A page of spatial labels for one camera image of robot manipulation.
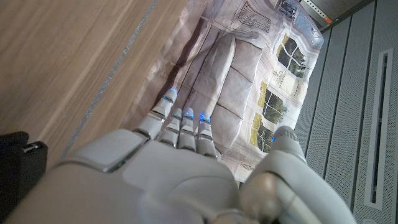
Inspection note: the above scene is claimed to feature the black stapler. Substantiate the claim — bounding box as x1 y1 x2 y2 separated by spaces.
0 131 49 215

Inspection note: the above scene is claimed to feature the printed living room backdrop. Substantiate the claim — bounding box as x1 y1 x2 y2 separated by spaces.
119 0 325 183

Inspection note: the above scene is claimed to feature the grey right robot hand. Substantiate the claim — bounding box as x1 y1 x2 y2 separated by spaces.
2 88 358 224

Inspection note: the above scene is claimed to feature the white perforated rail orange tag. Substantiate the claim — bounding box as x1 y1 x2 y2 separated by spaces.
300 0 334 25

